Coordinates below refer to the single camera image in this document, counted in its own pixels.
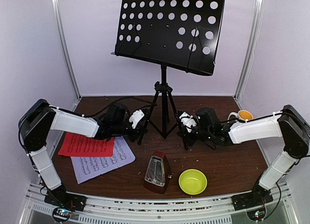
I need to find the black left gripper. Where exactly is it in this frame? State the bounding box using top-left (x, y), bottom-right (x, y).
top-left (112, 116), bottom-right (148, 143)

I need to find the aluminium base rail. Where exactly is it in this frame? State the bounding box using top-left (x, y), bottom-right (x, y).
top-left (24, 182), bottom-right (298, 224)

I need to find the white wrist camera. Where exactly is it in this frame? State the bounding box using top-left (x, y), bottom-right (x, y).
top-left (177, 111), bottom-right (197, 133)
top-left (128, 108), bottom-right (150, 129)

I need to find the white sheet music paper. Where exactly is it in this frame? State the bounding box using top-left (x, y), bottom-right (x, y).
top-left (71, 137), bottom-right (136, 184)

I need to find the black perforated music stand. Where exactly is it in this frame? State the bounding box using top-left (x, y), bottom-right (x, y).
top-left (114, 0), bottom-right (225, 138)

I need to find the wooden metronome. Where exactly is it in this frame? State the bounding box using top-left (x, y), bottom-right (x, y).
top-left (143, 150), bottom-right (172, 194)

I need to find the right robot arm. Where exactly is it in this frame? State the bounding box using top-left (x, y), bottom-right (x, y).
top-left (175, 105), bottom-right (310, 206)

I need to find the red sheet music paper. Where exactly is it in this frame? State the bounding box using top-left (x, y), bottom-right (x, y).
top-left (58, 133), bottom-right (115, 157)

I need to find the aluminium frame post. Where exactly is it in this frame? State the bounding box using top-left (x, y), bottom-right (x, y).
top-left (234, 0), bottom-right (264, 104)
top-left (51, 0), bottom-right (81, 100)

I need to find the right aluminium frame post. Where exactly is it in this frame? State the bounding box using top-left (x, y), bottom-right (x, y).
top-left (234, 0), bottom-right (264, 104)

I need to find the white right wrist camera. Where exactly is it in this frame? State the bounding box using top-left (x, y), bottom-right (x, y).
top-left (177, 111), bottom-right (197, 133)

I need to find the white patterned mug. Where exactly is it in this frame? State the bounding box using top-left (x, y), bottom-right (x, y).
top-left (228, 110), bottom-right (253, 123)

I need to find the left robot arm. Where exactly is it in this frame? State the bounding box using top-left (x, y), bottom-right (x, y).
top-left (18, 99), bottom-right (148, 207)

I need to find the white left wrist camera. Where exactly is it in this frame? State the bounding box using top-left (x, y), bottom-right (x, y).
top-left (128, 108), bottom-right (150, 129)

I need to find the left aluminium frame post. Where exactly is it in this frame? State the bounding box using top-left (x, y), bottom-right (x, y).
top-left (51, 0), bottom-right (81, 100)

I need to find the green bowl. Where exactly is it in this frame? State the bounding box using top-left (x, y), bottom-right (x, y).
top-left (178, 169), bottom-right (208, 195)

